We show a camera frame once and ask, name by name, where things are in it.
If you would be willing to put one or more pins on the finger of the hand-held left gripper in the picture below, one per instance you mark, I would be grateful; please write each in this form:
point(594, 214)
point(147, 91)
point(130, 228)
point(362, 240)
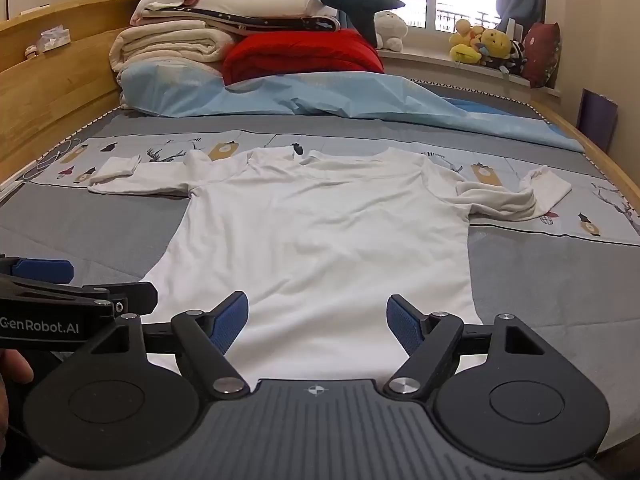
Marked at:
point(135, 296)
point(45, 269)

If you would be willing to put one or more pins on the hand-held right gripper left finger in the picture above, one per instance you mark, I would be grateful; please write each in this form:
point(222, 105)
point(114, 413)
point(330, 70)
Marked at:
point(231, 322)

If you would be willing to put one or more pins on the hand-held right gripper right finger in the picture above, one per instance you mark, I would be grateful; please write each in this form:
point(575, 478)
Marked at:
point(404, 330)

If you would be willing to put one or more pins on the white long-sleeve shirt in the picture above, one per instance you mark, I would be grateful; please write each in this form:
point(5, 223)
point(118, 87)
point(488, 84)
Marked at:
point(320, 235)

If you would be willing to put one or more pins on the person's left hand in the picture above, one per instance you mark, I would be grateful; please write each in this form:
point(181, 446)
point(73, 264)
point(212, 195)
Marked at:
point(12, 377)

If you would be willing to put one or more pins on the grey printed bed sheet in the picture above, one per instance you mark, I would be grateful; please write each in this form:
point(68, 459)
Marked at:
point(75, 240)

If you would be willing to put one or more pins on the grey bed mattress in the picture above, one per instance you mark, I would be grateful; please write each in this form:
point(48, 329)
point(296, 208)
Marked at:
point(55, 90)

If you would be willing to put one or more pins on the tissue box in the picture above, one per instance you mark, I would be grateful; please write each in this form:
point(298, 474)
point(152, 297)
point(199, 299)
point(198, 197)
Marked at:
point(54, 40)

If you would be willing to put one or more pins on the light blue quilt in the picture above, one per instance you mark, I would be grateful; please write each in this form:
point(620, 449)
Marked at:
point(350, 95)

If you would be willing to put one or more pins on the cream folded blanket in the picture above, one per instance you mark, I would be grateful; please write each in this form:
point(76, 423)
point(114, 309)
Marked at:
point(170, 42)

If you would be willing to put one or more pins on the window sill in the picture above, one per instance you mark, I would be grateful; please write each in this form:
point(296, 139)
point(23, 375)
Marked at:
point(435, 65)

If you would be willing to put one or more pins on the red pillow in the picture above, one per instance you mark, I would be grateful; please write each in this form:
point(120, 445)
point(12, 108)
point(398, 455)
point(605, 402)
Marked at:
point(300, 55)

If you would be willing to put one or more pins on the purple box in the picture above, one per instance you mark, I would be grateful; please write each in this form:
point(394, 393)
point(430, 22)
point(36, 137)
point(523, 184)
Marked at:
point(597, 120)

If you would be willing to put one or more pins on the yellow plush toy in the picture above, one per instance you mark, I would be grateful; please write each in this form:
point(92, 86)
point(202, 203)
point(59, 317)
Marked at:
point(496, 42)
point(462, 45)

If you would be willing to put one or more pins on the dark patterned folded blanket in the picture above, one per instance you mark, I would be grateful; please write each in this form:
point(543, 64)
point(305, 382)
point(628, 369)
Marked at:
point(270, 22)

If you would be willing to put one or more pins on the white plush toy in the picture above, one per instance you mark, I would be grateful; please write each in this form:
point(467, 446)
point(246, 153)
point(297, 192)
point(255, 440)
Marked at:
point(389, 27)

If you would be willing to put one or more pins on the red bag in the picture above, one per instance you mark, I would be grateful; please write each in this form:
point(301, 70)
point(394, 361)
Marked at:
point(542, 55)

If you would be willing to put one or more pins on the white folded blanket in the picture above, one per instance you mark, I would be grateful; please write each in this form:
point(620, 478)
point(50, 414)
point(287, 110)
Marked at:
point(260, 5)

